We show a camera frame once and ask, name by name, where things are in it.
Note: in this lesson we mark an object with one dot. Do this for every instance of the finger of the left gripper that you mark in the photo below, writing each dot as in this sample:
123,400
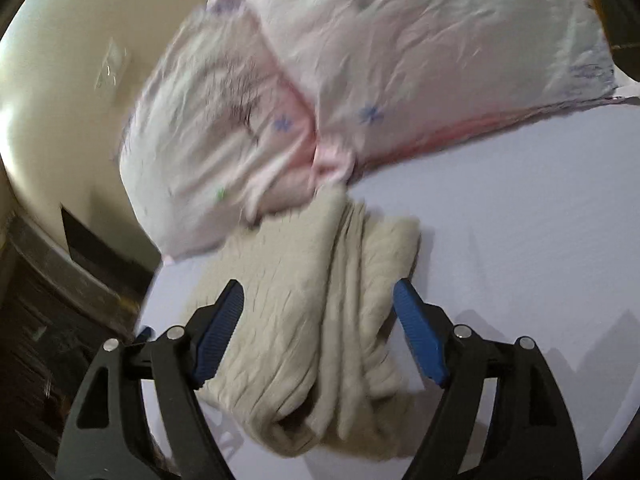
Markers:
146,334

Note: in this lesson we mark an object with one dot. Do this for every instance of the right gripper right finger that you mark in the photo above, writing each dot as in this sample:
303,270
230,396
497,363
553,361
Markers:
501,414

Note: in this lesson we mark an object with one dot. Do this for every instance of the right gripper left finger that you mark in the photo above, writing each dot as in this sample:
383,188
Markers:
107,436

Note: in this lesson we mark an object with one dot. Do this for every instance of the beige cable-knit sweater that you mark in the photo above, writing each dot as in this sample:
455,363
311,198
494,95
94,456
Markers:
308,363

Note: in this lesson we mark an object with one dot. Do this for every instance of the lavender bed sheet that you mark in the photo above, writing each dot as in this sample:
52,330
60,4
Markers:
533,232

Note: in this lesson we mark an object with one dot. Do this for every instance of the left floral pink pillow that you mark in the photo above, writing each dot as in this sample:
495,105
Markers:
217,138

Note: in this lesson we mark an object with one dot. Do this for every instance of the floral pink pillow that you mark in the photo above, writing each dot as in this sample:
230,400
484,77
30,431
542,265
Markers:
386,78
217,138

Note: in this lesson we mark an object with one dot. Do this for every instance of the right floral pink pillow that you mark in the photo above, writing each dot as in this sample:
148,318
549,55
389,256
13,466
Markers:
386,78

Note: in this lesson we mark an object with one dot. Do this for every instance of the white wall switch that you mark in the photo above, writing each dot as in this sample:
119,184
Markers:
113,67

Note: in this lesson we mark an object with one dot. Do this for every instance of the wooden bed frame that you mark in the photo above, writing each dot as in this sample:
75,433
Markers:
620,20

